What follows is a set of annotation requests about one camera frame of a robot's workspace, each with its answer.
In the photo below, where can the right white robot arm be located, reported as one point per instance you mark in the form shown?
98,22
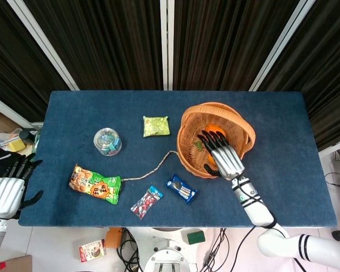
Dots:
258,209

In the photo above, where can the green sponge block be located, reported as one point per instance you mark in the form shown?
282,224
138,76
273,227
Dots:
196,237

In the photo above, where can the yellow box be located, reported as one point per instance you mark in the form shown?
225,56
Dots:
17,145

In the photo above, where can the small green leaf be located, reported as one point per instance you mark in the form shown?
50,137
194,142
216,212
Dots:
199,146

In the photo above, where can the orange fruit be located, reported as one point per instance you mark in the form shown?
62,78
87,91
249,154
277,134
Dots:
214,129
211,160

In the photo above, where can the brown cardboard box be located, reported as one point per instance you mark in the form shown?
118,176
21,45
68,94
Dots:
11,265

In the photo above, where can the red white snack box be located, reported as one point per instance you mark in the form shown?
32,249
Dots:
92,251

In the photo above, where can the blue tablecloth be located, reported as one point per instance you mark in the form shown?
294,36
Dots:
73,113

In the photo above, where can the blue Oreo cookie pack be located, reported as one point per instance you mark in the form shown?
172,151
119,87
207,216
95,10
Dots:
182,189

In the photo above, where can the dark pleated curtain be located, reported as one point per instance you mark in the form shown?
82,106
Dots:
11,62
102,42
323,71
215,42

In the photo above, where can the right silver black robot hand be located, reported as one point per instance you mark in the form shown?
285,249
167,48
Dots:
228,161

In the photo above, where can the small yellow-green snack packet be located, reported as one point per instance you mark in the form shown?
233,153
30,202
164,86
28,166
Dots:
156,126

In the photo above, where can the orange box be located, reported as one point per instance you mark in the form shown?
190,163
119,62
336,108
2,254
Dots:
113,238

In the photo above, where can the large green snack bag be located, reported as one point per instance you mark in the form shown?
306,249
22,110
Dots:
93,184

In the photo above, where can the clear round candy jar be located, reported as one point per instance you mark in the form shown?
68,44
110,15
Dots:
107,141

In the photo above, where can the white frame post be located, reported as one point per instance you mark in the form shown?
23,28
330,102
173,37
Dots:
167,42
280,48
45,48

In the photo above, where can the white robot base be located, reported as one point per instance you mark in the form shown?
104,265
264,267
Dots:
167,255

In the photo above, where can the clear bag of red candy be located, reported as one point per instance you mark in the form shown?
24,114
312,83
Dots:
146,202

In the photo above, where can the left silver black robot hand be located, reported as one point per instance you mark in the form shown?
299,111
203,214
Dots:
5,195

